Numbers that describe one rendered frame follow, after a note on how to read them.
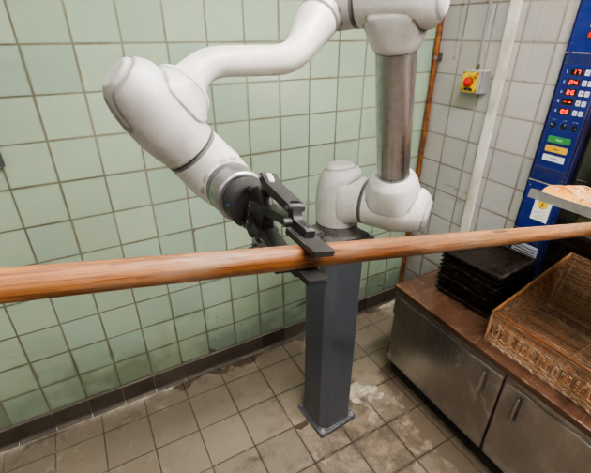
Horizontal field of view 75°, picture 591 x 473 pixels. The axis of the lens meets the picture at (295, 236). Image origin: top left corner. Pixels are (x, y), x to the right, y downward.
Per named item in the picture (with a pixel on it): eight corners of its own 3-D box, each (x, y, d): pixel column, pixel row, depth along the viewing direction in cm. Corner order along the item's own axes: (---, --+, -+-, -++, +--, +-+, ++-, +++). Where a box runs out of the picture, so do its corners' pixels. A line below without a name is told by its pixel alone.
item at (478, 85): (468, 91, 191) (473, 68, 186) (486, 93, 183) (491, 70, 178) (458, 92, 188) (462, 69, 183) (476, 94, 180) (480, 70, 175)
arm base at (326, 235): (293, 233, 145) (293, 220, 143) (340, 219, 156) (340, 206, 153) (322, 253, 132) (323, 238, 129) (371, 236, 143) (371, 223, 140)
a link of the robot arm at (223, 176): (251, 211, 72) (265, 223, 68) (204, 212, 67) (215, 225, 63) (258, 163, 69) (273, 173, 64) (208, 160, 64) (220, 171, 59)
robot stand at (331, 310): (296, 406, 194) (297, 230, 148) (329, 389, 204) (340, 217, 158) (321, 438, 179) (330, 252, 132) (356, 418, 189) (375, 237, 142)
